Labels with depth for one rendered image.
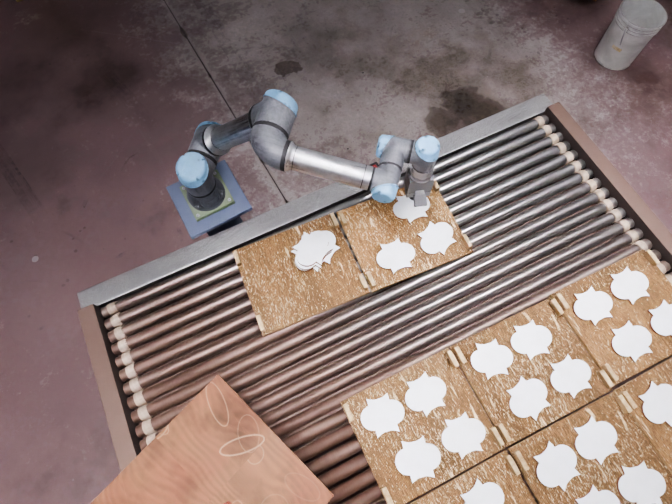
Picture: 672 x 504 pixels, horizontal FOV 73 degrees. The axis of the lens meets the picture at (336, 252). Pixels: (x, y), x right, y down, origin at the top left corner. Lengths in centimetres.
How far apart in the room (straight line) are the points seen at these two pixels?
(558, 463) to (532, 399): 20
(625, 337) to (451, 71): 230
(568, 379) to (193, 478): 122
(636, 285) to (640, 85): 224
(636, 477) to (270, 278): 133
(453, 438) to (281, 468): 54
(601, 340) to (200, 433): 135
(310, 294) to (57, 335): 176
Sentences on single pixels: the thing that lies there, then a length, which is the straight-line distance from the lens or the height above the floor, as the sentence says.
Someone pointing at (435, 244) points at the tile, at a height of 95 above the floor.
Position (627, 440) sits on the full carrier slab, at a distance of 181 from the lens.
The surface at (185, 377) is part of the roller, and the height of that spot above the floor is 92.
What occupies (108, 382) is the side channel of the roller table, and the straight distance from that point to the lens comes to 176.
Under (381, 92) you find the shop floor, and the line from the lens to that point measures 338.
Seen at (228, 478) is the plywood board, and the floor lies 104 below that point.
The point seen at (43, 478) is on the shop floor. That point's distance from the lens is 294.
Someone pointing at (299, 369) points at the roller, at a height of 92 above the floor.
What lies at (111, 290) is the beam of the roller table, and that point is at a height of 91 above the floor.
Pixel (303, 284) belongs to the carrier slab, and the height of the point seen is 94.
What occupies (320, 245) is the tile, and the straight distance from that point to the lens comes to 166.
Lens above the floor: 251
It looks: 67 degrees down
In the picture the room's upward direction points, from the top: 3 degrees counter-clockwise
